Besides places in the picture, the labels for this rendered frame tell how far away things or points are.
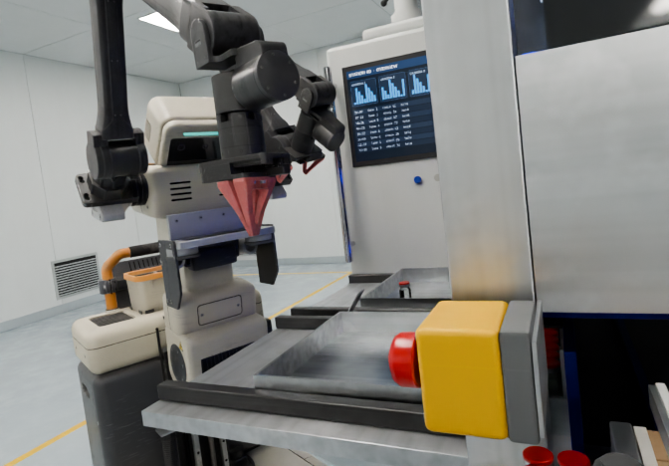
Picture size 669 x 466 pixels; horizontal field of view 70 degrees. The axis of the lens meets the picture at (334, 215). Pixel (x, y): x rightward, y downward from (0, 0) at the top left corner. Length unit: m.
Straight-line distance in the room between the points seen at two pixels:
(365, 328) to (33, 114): 5.89
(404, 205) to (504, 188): 1.09
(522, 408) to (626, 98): 0.22
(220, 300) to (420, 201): 0.64
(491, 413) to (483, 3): 0.29
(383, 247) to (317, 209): 5.25
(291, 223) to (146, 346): 5.58
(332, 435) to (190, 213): 0.78
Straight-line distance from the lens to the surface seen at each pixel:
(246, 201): 0.59
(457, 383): 0.33
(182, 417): 0.64
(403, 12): 1.57
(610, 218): 0.39
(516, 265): 0.40
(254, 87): 0.55
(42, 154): 6.41
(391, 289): 1.05
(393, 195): 1.47
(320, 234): 6.76
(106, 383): 1.50
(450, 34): 0.41
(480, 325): 0.33
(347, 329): 0.82
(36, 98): 6.53
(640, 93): 0.39
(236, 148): 0.60
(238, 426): 0.59
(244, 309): 1.31
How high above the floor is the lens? 1.13
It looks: 4 degrees down
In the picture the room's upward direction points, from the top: 7 degrees counter-clockwise
